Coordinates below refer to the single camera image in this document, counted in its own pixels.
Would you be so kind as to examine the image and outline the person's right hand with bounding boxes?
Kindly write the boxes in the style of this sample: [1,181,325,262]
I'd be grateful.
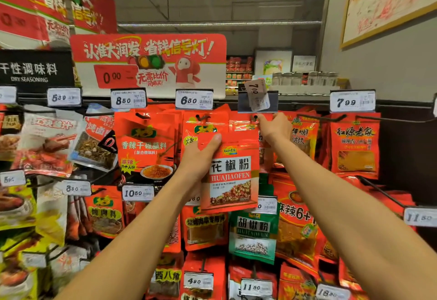
[258,112,295,150]

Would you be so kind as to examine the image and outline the person's left hand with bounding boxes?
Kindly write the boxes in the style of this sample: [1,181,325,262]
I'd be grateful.
[176,132,223,187]

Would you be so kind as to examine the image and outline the red barbecue dip seasoning packet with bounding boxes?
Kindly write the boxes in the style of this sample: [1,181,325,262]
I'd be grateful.
[181,105,232,161]

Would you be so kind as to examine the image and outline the person's right forearm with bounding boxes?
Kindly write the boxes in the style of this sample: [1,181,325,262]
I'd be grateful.
[273,139,437,300]

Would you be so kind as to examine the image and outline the person's left forearm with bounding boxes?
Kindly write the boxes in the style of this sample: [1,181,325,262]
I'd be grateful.
[55,173,206,300]

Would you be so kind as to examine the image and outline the distant shelf goods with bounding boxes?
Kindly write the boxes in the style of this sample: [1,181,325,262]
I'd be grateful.
[225,54,352,96]

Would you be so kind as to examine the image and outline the hanging display of seasoning packets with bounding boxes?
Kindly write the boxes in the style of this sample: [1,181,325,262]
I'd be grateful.
[0,85,437,300]

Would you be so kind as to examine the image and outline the white picture poster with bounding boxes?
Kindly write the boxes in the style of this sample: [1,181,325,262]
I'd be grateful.
[254,49,293,86]

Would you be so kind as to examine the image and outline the small white sign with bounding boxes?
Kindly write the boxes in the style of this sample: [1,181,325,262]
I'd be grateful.
[292,55,317,73]

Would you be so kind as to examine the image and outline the rows of hanging red packets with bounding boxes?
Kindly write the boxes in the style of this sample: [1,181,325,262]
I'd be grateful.
[85,102,417,300]

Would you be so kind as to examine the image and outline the green white-label packet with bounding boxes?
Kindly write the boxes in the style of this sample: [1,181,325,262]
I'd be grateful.
[229,197,279,264]

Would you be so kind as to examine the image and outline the clear packet with red label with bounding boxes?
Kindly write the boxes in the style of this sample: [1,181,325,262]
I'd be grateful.
[68,105,117,172]

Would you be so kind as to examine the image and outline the red white promotion sign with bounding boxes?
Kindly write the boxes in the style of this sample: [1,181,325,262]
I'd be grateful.
[70,33,228,99]

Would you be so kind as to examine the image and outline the white red-print sauce packet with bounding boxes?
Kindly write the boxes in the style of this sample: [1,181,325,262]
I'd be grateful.
[12,108,86,178]

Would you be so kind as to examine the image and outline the pale white packet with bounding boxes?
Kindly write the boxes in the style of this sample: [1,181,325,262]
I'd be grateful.
[36,183,69,246]

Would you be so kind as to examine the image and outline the black category sign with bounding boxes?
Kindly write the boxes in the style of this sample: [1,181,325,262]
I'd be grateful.
[0,51,76,94]

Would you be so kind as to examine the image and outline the yellow green packet bowl picture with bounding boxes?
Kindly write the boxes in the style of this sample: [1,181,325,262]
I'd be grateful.
[0,187,36,232]

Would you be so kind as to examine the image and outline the assorted green brown packets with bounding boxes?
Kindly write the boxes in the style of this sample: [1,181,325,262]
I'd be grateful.
[0,228,90,300]

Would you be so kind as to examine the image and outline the metal ceiling rail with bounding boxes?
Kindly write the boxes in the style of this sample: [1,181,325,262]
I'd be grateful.
[117,20,322,28]

